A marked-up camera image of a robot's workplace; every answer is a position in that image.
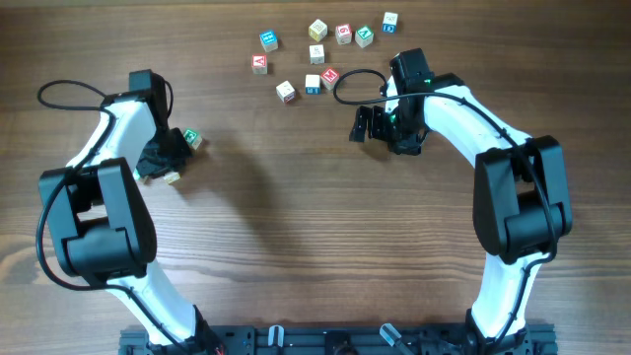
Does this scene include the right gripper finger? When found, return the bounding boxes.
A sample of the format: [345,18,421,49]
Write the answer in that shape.
[368,106,395,141]
[349,106,371,143]

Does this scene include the yellow 3 block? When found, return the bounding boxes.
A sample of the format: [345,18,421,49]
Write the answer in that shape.
[163,172,181,184]

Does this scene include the green E block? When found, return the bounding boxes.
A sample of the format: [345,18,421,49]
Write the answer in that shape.
[183,128,203,150]

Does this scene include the plain block red side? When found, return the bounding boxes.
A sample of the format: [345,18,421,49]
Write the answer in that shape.
[276,81,296,104]

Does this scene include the red A block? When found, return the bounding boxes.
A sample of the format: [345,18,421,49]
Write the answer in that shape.
[251,54,268,75]

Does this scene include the green Z block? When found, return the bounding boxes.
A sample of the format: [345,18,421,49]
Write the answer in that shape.
[133,171,148,184]

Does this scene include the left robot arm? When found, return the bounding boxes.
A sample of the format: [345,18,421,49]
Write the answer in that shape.
[35,69,226,354]

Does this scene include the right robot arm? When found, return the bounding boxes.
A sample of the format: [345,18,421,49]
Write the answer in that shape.
[349,48,573,354]

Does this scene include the red M block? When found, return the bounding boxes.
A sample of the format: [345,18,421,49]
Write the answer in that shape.
[319,67,340,91]

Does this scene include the plain block blue side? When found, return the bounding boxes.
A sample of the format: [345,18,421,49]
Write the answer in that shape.
[305,74,321,95]

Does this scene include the green V block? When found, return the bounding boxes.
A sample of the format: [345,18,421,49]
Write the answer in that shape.
[355,26,374,48]

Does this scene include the plain centre block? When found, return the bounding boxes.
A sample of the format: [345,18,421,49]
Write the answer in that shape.
[309,44,325,64]

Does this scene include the red 9 block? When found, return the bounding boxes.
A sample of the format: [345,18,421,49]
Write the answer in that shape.
[335,24,353,45]

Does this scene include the blue C block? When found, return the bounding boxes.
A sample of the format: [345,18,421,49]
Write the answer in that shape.
[382,12,398,34]

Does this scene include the blue picture block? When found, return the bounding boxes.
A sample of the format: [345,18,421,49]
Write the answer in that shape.
[259,30,279,52]

